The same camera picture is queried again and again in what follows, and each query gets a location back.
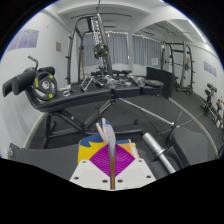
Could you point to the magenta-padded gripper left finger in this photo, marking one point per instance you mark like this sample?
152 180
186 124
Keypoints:
86 173

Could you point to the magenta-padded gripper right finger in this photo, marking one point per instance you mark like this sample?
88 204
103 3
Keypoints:
140 173

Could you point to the orange and blue printed towel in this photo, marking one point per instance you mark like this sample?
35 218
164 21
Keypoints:
87 146

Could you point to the chrome barbell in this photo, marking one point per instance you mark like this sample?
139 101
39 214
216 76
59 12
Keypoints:
158 151

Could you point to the black padded weight bench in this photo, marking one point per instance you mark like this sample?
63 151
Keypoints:
50 160

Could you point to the thin steel bar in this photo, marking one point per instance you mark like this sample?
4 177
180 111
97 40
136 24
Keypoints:
146 111

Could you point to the black bench with leg rollers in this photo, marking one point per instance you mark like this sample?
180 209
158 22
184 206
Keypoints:
83 96

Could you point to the chrome dumbbell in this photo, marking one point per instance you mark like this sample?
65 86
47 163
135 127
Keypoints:
137 80
110 81

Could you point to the black box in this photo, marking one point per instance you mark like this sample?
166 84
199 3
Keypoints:
160 81

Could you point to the black yellow exercise machine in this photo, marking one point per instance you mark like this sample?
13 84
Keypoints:
213 106

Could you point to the black squat rack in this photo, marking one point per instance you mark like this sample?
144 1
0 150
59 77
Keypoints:
185 66

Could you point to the small black yellow weight plate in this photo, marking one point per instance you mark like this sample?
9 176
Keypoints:
100 51

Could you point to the grey window curtain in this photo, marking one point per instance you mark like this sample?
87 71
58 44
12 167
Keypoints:
116 48
145 50

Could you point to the ceiling light strip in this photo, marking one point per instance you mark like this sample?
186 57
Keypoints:
197 31

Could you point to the small purple wall poster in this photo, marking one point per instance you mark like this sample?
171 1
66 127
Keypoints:
210 68

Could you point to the small brown wall plaque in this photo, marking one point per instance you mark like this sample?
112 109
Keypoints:
58 46

